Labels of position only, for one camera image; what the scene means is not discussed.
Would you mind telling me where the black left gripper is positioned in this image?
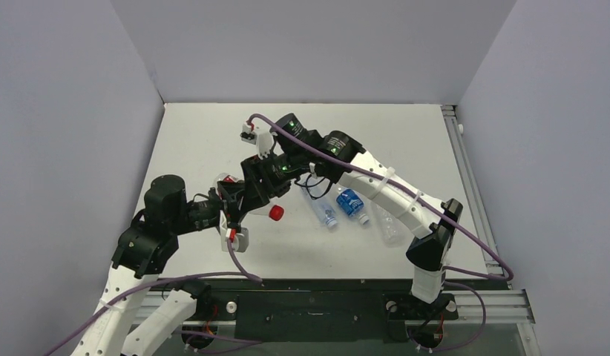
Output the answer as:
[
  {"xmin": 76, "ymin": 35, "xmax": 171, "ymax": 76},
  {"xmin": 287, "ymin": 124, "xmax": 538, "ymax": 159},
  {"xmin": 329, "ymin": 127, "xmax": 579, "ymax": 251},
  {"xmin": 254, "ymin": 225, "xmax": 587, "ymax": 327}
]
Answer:
[{"xmin": 171, "ymin": 182, "xmax": 246, "ymax": 234}]

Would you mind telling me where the red bottle cap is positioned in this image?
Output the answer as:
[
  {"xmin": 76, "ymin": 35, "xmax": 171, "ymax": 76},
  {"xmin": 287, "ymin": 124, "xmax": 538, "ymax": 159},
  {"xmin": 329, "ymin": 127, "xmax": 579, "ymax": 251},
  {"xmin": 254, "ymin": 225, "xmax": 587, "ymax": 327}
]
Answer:
[{"xmin": 268, "ymin": 205, "xmax": 284, "ymax": 221}]

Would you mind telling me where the clear bottle white cap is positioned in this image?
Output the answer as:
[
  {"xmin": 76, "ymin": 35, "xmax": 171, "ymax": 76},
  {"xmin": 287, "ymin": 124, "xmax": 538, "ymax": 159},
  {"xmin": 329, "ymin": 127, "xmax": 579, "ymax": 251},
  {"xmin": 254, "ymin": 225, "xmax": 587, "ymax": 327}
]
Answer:
[{"xmin": 297, "ymin": 176, "xmax": 338, "ymax": 231}]

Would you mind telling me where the red label clear bottle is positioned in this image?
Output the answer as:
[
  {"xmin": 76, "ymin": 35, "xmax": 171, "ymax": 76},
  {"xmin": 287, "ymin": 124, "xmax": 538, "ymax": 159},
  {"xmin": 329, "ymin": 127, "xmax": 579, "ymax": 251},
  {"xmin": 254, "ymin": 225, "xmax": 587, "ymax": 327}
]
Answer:
[{"xmin": 214, "ymin": 173, "xmax": 285, "ymax": 223}]

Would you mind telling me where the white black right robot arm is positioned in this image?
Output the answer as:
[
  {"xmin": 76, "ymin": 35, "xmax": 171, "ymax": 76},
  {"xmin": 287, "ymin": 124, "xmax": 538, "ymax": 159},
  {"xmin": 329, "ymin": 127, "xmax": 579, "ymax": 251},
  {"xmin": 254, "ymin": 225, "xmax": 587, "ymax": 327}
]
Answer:
[{"xmin": 240, "ymin": 113, "xmax": 463, "ymax": 317}]

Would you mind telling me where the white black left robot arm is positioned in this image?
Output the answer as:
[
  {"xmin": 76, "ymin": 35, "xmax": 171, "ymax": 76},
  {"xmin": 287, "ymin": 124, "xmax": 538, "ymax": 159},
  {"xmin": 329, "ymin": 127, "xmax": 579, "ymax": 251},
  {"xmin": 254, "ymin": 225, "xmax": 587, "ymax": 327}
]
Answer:
[{"xmin": 73, "ymin": 174, "xmax": 249, "ymax": 355}]

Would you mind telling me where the blue label clear bottle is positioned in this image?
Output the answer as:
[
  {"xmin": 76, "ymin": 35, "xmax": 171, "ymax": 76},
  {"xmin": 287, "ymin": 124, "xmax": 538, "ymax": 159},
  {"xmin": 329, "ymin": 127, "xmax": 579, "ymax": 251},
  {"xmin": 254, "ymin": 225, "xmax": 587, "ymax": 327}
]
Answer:
[{"xmin": 332, "ymin": 185, "xmax": 370, "ymax": 225}]

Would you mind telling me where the clear unlabelled bottle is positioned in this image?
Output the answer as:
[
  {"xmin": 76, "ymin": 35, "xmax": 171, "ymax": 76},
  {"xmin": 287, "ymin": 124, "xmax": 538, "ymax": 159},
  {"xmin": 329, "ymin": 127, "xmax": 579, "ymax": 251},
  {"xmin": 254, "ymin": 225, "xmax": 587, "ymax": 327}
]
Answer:
[{"xmin": 371, "ymin": 203, "xmax": 406, "ymax": 248}]

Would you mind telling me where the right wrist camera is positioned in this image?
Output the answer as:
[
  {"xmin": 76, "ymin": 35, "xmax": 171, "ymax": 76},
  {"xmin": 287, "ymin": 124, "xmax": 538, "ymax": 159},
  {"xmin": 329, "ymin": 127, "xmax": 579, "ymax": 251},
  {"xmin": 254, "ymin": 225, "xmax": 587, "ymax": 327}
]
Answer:
[{"xmin": 240, "ymin": 122, "xmax": 275, "ymax": 159}]

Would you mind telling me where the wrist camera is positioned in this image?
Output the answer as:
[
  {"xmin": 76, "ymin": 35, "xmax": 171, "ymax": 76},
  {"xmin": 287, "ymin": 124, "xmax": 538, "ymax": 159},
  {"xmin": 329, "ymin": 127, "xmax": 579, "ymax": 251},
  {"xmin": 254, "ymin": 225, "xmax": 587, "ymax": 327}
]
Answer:
[
  {"xmin": 240, "ymin": 122, "xmax": 275, "ymax": 159},
  {"xmin": 217, "ymin": 211, "xmax": 249, "ymax": 253}
]

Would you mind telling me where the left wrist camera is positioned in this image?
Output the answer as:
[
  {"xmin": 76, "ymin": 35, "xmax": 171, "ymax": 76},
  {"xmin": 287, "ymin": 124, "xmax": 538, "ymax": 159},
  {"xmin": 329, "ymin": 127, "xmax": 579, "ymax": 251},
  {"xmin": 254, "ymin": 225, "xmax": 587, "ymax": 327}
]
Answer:
[{"xmin": 217, "ymin": 211, "xmax": 249, "ymax": 253}]

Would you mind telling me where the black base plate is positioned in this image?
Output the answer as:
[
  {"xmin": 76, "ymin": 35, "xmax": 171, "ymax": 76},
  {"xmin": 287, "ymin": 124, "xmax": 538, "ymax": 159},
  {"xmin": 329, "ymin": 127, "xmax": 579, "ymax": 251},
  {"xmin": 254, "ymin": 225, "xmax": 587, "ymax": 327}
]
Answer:
[{"xmin": 184, "ymin": 279, "xmax": 459, "ymax": 343}]

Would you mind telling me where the aluminium rail frame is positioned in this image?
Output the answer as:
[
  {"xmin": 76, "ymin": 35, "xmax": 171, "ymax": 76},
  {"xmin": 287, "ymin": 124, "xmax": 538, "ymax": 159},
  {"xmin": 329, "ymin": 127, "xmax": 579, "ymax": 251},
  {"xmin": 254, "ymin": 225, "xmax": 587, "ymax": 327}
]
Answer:
[{"xmin": 441, "ymin": 105, "xmax": 534, "ymax": 323}]

